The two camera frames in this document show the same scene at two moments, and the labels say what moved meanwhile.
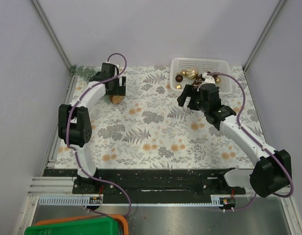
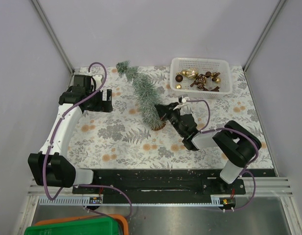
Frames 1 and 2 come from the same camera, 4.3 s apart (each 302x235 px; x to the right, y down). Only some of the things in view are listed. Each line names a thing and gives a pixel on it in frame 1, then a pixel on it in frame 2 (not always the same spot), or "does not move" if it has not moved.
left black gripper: (120, 90) -> (103, 105)
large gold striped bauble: (191, 74) does not move
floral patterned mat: (151, 129) does not move
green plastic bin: (107, 226) does not move
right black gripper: (188, 91) -> (164, 111)
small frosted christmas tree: (87, 73) -> (147, 96)
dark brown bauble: (178, 78) does not move
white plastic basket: (184, 71) does not move
